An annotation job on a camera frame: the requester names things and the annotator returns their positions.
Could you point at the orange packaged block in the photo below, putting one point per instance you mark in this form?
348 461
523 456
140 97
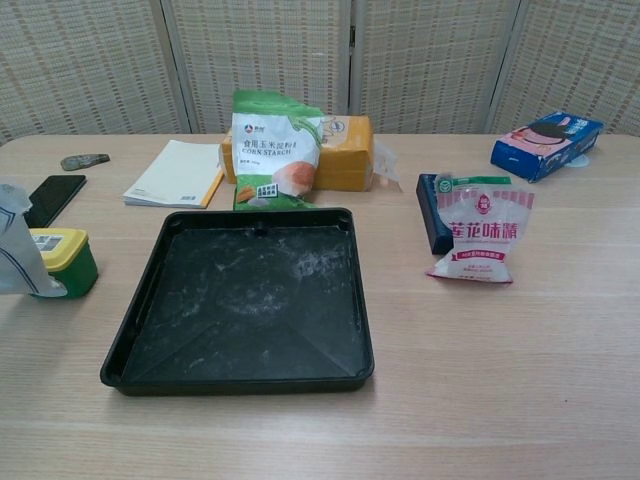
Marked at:
345 155

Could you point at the white blue sugar bag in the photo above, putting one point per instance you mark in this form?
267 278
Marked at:
17 250

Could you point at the clear plastic disc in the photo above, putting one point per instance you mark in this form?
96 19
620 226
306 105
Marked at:
581 162

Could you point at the pink white seasoning bag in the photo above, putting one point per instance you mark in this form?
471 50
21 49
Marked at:
477 235

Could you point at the green tub with yellow lid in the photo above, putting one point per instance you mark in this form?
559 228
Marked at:
75 262

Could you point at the woven folding screen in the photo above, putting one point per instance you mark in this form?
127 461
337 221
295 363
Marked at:
320 60

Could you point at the green white corn starch bag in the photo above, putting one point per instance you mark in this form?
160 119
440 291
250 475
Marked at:
272 150

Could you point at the dark blue box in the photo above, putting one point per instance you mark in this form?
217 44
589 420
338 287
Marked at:
429 215

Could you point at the white paper notebook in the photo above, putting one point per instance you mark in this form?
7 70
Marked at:
172 175

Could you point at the blue cookie box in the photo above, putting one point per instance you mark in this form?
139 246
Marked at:
545 147

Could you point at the black plastic tray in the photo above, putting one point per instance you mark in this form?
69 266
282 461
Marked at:
240 300

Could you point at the black smartphone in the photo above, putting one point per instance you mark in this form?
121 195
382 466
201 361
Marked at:
52 197

